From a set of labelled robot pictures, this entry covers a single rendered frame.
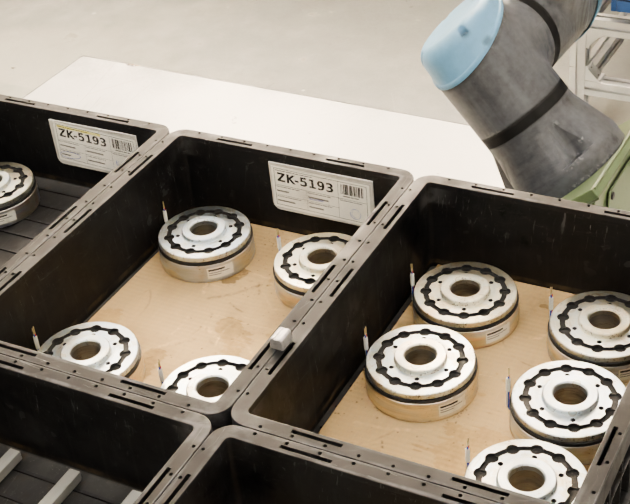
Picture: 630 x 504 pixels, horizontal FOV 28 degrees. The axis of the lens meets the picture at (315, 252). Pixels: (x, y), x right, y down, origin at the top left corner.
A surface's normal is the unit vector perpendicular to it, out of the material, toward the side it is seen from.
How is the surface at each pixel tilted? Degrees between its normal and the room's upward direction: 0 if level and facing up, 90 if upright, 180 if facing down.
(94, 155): 90
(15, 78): 0
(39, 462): 0
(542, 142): 57
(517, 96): 65
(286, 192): 90
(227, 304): 0
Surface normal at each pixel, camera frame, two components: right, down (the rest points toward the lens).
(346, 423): -0.09, -0.82
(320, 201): -0.46, 0.54
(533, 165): -0.54, 0.22
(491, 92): -0.22, 0.36
